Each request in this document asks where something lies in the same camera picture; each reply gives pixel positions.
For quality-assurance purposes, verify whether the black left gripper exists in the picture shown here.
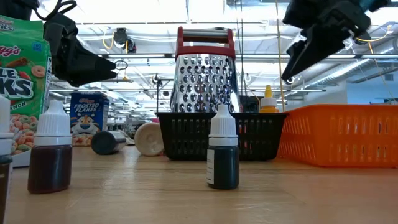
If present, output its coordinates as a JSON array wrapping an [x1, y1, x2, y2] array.
[[43, 12, 119, 88]]

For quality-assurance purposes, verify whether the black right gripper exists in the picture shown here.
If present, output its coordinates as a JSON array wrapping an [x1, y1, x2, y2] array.
[[280, 0, 373, 82]]

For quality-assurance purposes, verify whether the blue Frosted Flakes cereal box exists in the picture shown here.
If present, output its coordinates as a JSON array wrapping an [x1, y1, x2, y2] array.
[[70, 92, 110, 147]]

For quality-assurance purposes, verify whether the green Apple Jacks cereal box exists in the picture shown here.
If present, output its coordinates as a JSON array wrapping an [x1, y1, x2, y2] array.
[[0, 14, 53, 169]]

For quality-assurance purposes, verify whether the silver bottle black cap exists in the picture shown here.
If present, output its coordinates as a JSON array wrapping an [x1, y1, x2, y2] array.
[[90, 130, 127, 156]]

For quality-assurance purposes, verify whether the yellow squeeze bottle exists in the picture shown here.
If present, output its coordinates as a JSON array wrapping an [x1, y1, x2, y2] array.
[[259, 84, 280, 114]]

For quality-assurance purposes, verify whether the brown liquid dropper bottle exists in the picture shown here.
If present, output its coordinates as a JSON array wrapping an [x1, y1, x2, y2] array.
[[27, 100, 73, 195]]

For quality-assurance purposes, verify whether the black ceiling-mounted device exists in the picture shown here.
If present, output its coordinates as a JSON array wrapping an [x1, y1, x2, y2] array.
[[113, 27, 137, 54]]

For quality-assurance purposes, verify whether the black monitor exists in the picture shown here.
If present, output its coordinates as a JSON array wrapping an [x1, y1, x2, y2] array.
[[239, 95, 261, 113]]

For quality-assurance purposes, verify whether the orange plastic basket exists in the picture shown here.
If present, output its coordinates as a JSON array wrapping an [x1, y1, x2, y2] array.
[[277, 104, 398, 169]]

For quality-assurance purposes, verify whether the white cap dropper bottle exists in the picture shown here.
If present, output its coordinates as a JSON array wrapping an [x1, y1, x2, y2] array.
[[0, 95, 15, 224]]

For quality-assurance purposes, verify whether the black plastic basket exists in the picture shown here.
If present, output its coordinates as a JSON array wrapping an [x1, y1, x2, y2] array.
[[155, 111, 289, 162]]

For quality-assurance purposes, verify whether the dark green dropper bottle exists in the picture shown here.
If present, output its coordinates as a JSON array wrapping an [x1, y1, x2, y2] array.
[[206, 104, 240, 190]]

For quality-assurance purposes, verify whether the yellow hanging cable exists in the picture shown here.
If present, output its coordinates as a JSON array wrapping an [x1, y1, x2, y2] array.
[[275, 0, 285, 113]]

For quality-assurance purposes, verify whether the silver ceiling duct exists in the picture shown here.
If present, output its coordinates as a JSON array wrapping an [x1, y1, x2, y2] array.
[[298, 58, 398, 91]]

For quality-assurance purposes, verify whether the steel box grater red handle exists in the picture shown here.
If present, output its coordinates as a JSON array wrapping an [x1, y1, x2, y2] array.
[[169, 26, 241, 114]]

